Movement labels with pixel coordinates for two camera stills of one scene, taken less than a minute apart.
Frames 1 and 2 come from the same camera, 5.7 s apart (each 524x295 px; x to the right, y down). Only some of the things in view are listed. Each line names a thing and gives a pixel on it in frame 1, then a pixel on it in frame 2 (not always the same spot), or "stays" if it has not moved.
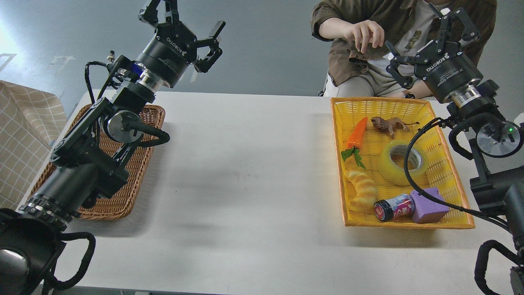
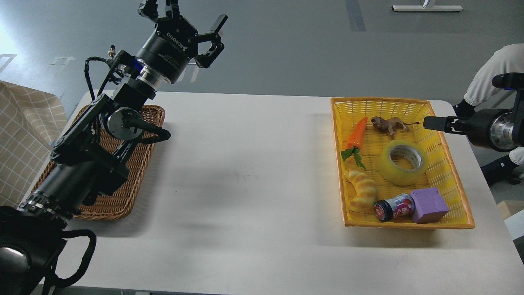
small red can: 396,207 stays
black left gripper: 168,54 stays
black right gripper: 443,66 -> 493,128
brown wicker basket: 125,125 stays
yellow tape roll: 396,176 stays
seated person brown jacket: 357,30 -> 504,60
